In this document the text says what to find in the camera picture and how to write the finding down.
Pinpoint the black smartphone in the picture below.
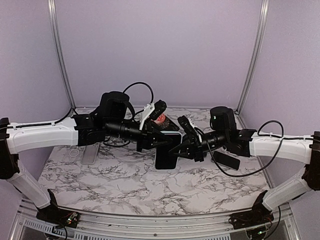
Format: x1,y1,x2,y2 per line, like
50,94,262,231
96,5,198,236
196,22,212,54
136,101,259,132
155,130,183,170
213,151,240,171

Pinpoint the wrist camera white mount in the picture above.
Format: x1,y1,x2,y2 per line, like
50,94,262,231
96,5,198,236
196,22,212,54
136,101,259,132
139,100,167,131
177,115,202,138

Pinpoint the red white patterned bowl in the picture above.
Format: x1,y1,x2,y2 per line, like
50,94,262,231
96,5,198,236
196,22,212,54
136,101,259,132
154,113,166,125

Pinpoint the left aluminium frame post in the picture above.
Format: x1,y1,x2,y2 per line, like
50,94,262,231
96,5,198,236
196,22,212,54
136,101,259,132
47,0,76,108

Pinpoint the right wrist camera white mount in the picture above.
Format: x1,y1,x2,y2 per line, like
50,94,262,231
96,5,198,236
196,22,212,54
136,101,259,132
177,115,202,138

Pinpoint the clear magsafe phone case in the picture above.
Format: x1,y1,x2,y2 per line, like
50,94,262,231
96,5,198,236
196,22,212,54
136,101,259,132
62,147,85,164

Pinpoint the grey translucent phone case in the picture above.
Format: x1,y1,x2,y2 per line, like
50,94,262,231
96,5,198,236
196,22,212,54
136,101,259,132
80,144,99,165

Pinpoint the front aluminium rail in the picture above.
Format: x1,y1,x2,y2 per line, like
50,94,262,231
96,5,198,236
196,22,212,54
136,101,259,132
8,198,301,240

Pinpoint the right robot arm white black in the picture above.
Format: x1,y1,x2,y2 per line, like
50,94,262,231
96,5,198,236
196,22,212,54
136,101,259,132
169,106,320,224

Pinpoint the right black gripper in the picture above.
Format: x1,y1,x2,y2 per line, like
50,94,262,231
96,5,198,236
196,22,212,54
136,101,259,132
168,130,228,162

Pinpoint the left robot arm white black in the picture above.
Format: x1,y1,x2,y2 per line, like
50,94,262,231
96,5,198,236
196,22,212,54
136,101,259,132
0,91,171,223

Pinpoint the aluminium frame post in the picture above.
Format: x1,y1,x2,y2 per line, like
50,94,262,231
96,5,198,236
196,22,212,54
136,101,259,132
47,0,76,108
235,0,270,115

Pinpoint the right aluminium frame post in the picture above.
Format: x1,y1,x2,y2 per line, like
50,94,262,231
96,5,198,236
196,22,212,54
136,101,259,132
235,0,270,115

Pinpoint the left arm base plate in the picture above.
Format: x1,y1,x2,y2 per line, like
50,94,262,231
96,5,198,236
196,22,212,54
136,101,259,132
36,208,80,228

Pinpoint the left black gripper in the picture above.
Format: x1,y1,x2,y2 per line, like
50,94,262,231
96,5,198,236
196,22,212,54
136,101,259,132
105,117,173,152

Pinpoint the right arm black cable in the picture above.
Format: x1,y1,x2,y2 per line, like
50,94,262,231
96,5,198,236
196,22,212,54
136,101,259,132
211,120,316,178

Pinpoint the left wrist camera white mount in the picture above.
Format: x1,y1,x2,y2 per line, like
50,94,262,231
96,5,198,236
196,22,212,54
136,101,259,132
139,100,167,131

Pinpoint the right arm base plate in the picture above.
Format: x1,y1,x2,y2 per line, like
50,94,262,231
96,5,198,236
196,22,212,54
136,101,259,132
228,210,274,230

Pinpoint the black square floral plate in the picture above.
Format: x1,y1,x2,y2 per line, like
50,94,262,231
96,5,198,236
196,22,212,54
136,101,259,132
161,118,180,131

